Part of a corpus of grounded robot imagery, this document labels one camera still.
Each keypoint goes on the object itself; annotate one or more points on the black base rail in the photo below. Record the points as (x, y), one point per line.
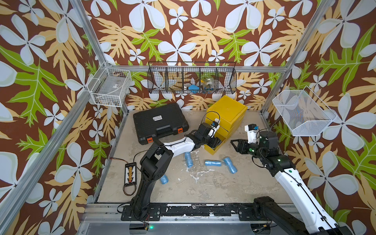
(155, 211)

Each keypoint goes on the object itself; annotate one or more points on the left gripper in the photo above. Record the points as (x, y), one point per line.
(214, 142)

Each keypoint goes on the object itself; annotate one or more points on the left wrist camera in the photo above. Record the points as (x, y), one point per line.
(208, 130)

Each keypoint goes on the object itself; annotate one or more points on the white wire basket left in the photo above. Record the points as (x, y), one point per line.
(109, 86)

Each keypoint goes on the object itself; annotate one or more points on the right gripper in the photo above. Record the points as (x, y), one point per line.
(242, 143)

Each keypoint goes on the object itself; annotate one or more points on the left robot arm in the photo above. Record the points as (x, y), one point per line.
(155, 162)

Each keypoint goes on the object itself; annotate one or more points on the black wire basket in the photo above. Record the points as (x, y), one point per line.
(180, 77)

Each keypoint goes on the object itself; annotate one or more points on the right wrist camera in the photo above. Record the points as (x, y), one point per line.
(252, 131)

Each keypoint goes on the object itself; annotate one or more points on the white mesh basket right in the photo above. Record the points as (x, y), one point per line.
(304, 112)

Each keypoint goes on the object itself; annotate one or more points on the yellow bottom drawer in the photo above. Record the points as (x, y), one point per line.
(214, 151)

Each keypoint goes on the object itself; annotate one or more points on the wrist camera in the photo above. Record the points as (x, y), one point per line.
(208, 130)
(252, 131)

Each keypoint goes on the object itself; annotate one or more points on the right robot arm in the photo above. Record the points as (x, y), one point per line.
(315, 220)

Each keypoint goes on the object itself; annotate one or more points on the black plastic tool case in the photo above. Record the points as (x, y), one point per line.
(159, 122)

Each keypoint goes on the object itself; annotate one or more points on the yellow plastic drawer cabinet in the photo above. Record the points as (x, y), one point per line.
(230, 114)

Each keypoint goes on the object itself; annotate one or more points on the blue trash bag roll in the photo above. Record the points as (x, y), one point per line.
(228, 162)
(164, 180)
(188, 159)
(213, 163)

